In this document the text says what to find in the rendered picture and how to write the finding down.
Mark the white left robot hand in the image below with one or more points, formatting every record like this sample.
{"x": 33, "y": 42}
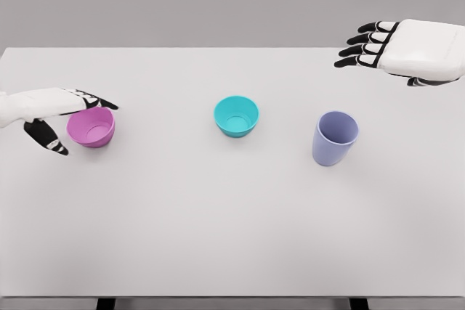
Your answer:
{"x": 47, "y": 103}

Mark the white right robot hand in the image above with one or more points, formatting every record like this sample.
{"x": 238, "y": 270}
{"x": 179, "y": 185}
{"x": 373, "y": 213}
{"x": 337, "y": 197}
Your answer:
{"x": 421, "y": 48}

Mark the pink bowl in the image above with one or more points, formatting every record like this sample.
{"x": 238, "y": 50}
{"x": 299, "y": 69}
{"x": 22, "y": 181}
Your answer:
{"x": 91, "y": 128}

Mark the lavender cup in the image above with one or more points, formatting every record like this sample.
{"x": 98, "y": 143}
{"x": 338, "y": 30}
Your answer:
{"x": 334, "y": 139}

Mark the teal bowl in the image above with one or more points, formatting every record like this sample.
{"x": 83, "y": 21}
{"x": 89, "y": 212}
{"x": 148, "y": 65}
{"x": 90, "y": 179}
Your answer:
{"x": 236, "y": 115}

